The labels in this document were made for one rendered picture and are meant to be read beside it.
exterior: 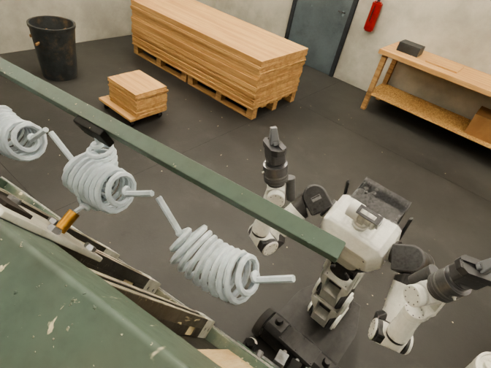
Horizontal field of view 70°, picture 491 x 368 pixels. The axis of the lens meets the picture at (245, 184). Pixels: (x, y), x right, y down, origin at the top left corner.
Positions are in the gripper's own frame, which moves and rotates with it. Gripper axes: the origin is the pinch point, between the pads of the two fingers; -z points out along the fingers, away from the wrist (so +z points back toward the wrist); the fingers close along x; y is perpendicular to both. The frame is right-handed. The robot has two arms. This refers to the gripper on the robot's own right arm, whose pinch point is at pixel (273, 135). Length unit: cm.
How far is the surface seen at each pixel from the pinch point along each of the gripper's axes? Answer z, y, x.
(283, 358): 91, 8, 23
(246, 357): 75, 24, 27
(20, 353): -28, 48, 84
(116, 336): -29, 41, 85
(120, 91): 61, 73, -303
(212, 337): 71, 35, 17
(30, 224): -31, 50, 70
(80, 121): -36, 45, 57
